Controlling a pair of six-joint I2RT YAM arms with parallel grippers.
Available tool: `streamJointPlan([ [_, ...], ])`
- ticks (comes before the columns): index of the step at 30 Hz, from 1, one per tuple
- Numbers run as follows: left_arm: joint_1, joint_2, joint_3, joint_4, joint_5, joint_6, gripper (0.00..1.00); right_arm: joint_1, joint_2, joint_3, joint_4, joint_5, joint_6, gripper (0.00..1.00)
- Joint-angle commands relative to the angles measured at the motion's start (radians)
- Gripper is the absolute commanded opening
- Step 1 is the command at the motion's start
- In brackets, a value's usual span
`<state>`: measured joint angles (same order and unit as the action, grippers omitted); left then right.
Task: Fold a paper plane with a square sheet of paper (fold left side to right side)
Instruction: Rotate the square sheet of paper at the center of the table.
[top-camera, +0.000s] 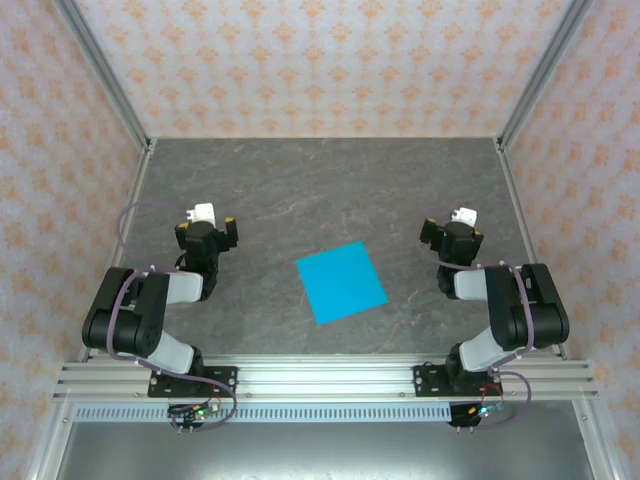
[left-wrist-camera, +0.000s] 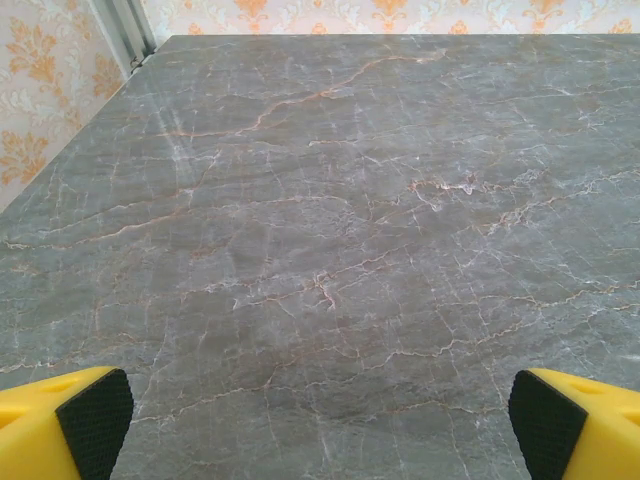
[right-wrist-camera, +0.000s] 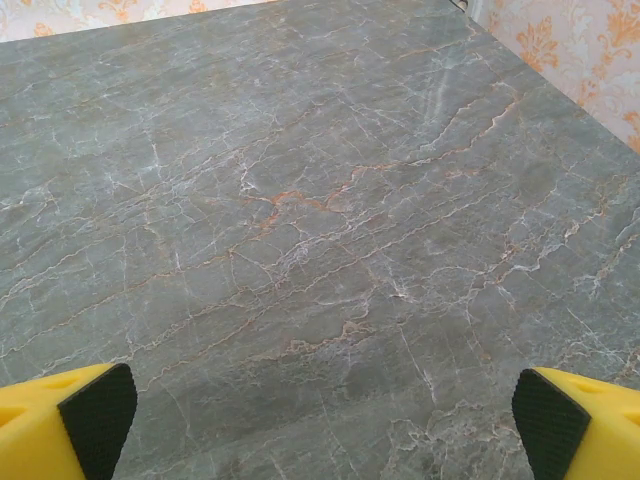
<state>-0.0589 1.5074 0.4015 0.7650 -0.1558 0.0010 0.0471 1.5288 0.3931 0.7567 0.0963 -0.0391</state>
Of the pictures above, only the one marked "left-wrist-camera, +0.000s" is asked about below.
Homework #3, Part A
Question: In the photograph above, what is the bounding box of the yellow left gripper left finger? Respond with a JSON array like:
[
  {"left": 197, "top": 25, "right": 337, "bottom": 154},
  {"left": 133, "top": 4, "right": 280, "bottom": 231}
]
[{"left": 0, "top": 366, "right": 135, "bottom": 480}]

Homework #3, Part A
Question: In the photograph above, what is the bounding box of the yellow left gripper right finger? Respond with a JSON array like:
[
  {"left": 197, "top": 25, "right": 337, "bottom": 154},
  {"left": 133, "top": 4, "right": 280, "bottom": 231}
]
[{"left": 508, "top": 368, "right": 640, "bottom": 480}]

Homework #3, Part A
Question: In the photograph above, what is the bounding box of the aluminium frame post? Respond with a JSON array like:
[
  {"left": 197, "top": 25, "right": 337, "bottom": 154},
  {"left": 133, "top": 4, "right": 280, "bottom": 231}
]
[{"left": 91, "top": 0, "right": 160, "bottom": 71}]

